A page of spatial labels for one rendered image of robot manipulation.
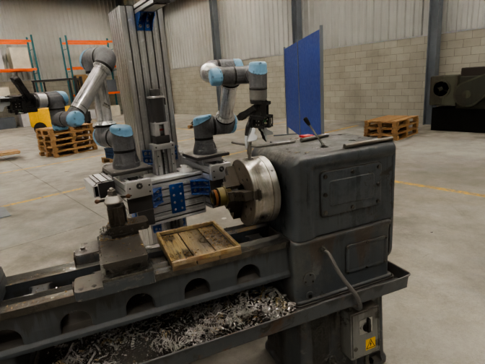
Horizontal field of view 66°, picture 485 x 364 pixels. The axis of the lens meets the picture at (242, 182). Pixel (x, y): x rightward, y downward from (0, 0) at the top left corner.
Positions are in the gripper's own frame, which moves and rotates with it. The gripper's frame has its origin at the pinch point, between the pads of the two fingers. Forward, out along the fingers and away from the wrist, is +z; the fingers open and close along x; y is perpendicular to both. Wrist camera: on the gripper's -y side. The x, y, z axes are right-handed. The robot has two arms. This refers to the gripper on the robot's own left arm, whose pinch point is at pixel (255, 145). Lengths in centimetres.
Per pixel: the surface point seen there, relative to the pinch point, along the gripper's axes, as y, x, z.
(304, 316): 31, -9, 72
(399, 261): 30, 166, 136
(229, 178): -11.3, -5.6, 15.9
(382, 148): 43, 42, 5
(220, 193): -8.6, -15.3, 19.9
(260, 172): 5.6, -4.0, 10.4
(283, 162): 11.9, 4.9, 7.2
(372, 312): 50, 28, 86
